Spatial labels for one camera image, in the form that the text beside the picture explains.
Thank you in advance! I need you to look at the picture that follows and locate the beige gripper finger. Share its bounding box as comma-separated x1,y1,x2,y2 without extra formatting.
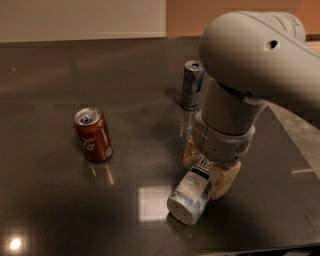
209,161,241,200
183,138,200,169

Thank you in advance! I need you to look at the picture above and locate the blue labelled plastic bottle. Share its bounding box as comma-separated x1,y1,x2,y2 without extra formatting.
167,155,212,225

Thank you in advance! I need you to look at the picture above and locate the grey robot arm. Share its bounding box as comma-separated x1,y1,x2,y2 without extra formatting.
189,11,320,199

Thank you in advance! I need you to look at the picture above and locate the tall grey slim can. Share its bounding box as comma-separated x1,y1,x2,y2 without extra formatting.
181,60,204,111

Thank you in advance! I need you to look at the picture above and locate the red cola can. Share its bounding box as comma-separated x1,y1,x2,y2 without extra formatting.
74,107,113,162

